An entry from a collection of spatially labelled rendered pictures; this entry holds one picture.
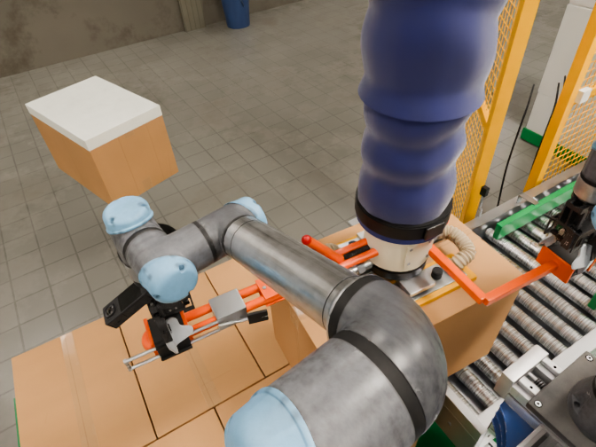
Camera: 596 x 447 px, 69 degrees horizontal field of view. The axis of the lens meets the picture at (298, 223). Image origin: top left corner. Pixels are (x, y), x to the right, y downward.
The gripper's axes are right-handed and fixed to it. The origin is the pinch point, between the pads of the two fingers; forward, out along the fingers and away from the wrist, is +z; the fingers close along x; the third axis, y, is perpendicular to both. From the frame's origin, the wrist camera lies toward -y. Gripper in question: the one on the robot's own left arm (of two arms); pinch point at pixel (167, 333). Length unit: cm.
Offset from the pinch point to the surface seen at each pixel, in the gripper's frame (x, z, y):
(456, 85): -11, -46, 58
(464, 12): -10, -57, 57
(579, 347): -31, 60, 124
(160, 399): 25, 66, -13
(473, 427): -34, 59, 72
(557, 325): -20, 66, 129
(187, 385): 25, 66, -3
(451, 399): -25, 59, 72
